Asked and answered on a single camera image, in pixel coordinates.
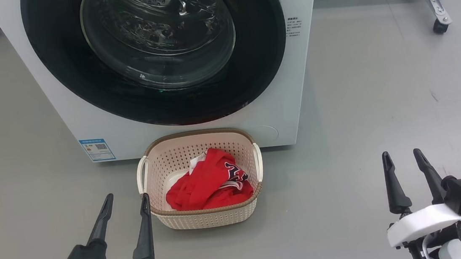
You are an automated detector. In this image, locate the cream perforated plastic laundry basket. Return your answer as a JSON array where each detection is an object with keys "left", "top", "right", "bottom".
[{"left": 133, "top": 124, "right": 269, "bottom": 234}]

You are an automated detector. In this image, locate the washing machine glass door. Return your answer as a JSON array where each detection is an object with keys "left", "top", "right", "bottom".
[{"left": 19, "top": 0, "right": 295, "bottom": 141}]

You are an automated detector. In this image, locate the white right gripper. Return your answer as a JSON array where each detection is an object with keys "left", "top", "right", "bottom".
[{"left": 379, "top": 144, "right": 461, "bottom": 251}]

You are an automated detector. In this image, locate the small black text sticker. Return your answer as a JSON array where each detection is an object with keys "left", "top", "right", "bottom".
[{"left": 286, "top": 16, "right": 303, "bottom": 39}]

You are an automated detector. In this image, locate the white front-load washing machine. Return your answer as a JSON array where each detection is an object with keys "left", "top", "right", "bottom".
[{"left": 0, "top": 0, "right": 334, "bottom": 174}]

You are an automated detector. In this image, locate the red sports jersey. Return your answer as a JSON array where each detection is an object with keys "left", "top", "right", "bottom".
[{"left": 161, "top": 144, "right": 256, "bottom": 214}]

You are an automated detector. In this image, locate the round white drain filter cover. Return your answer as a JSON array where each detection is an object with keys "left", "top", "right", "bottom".
[{"left": 251, "top": 124, "right": 280, "bottom": 143}]

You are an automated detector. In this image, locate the blue energy label sticker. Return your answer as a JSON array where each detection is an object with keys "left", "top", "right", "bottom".
[{"left": 78, "top": 136, "right": 117, "bottom": 164}]

